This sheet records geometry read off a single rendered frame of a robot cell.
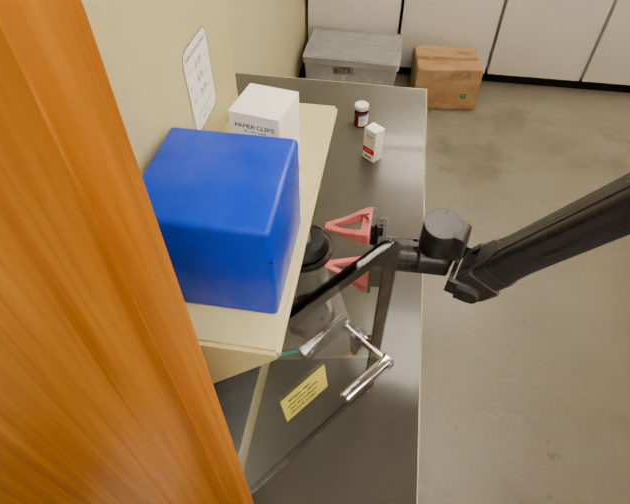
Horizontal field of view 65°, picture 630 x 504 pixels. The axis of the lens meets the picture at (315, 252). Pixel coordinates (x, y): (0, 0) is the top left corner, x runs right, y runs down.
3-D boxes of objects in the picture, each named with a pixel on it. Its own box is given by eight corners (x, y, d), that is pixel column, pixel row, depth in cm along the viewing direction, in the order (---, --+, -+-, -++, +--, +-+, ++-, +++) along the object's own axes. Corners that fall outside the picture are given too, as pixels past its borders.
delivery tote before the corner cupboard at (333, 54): (301, 103, 327) (300, 55, 302) (314, 71, 354) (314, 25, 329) (392, 113, 320) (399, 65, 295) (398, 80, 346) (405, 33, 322)
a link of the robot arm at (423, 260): (449, 282, 82) (450, 254, 85) (458, 261, 76) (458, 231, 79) (408, 278, 83) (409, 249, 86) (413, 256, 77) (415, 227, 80)
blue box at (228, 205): (150, 299, 38) (114, 216, 31) (192, 209, 44) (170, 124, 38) (277, 316, 37) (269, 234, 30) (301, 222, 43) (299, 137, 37)
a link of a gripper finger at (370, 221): (328, 201, 81) (385, 207, 80) (327, 232, 86) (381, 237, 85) (322, 230, 76) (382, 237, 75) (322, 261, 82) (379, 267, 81)
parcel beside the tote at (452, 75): (410, 109, 322) (417, 68, 301) (407, 83, 344) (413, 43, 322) (473, 111, 321) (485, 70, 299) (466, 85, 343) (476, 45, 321)
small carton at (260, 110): (235, 163, 49) (227, 110, 44) (255, 134, 52) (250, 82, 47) (282, 174, 48) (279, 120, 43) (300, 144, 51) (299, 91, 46)
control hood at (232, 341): (156, 394, 43) (123, 334, 36) (248, 163, 64) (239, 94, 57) (285, 414, 42) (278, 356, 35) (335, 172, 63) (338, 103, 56)
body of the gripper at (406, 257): (376, 215, 81) (422, 220, 80) (372, 256, 89) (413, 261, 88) (373, 244, 77) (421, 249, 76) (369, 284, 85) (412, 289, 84)
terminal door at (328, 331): (230, 506, 76) (175, 390, 46) (370, 384, 89) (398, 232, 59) (233, 510, 76) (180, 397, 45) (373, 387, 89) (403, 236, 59)
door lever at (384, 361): (322, 381, 69) (321, 374, 67) (370, 339, 73) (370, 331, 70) (348, 409, 66) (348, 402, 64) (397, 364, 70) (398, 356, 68)
